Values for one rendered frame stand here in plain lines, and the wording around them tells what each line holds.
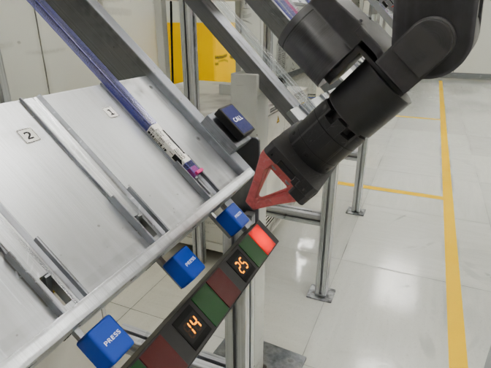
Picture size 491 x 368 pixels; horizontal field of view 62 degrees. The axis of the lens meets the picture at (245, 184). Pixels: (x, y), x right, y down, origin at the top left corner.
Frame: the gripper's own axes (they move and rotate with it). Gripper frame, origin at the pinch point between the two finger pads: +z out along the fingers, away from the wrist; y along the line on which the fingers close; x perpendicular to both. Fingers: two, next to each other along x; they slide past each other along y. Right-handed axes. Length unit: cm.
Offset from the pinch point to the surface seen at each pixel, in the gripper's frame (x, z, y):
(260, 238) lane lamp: 4.1, 4.9, -2.7
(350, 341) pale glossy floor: 53, 50, -63
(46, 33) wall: -157, 127, -152
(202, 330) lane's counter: 5.4, 4.8, 14.0
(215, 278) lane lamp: 3.2, 4.8, 8.2
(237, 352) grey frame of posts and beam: 18.1, 31.0, -10.5
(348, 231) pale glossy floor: 43, 59, -134
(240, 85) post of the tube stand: -18.5, 7.2, -36.2
